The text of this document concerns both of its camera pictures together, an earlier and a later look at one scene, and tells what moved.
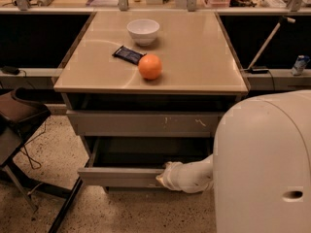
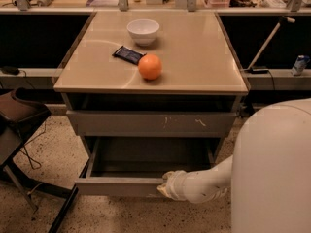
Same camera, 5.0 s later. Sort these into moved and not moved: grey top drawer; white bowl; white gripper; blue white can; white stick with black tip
Moved: white gripper
Not moved: blue white can; grey top drawer; white bowl; white stick with black tip
